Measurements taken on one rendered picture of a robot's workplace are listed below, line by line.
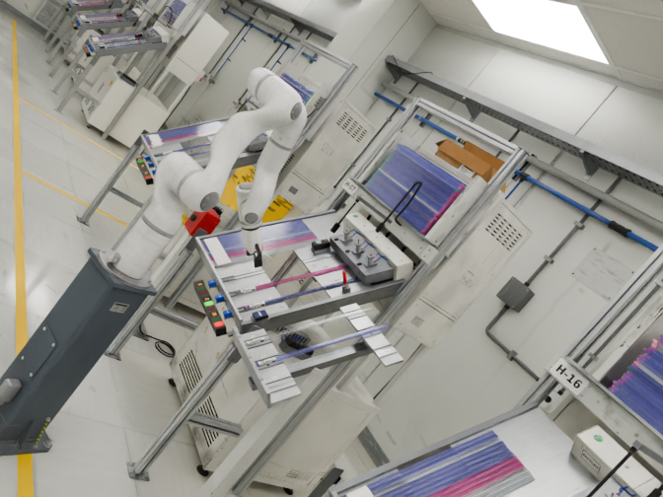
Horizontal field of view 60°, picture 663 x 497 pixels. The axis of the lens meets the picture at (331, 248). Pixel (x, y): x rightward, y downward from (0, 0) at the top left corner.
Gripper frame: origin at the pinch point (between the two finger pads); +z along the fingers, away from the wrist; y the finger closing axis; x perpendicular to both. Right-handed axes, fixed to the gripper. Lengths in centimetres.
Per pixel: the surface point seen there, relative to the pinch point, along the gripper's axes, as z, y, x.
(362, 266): 10.0, 10.8, 42.5
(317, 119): -5, -120, 81
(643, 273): -22, 94, 95
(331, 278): 15.6, 5.5, 30.5
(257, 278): 14.7, -7.0, 2.3
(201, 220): 22, -79, -3
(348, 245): 10.1, -7.0, 45.2
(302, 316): 17.3, 21.1, 10.8
